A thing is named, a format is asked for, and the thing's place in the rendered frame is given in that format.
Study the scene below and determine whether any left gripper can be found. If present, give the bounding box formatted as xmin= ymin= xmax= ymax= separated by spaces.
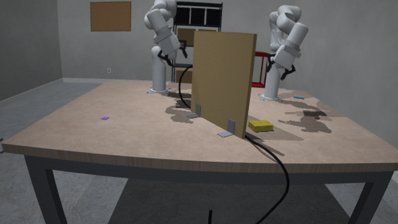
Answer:
xmin=266 ymin=45 xmax=295 ymax=80

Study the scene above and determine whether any brown wooden board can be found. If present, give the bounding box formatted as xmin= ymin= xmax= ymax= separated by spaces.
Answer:
xmin=190 ymin=30 xmax=257 ymax=139

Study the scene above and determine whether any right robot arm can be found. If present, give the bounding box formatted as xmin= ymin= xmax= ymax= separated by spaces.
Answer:
xmin=144 ymin=0 xmax=177 ymax=93

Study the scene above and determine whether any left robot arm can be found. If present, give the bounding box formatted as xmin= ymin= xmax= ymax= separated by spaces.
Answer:
xmin=262 ymin=5 xmax=308 ymax=100

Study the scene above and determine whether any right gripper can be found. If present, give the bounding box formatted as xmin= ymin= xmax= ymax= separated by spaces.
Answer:
xmin=158 ymin=31 xmax=188 ymax=66

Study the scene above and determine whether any grey l-shaped bracket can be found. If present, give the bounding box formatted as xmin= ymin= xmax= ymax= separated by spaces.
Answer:
xmin=186 ymin=103 xmax=201 ymax=118
xmin=217 ymin=119 xmax=235 ymax=138

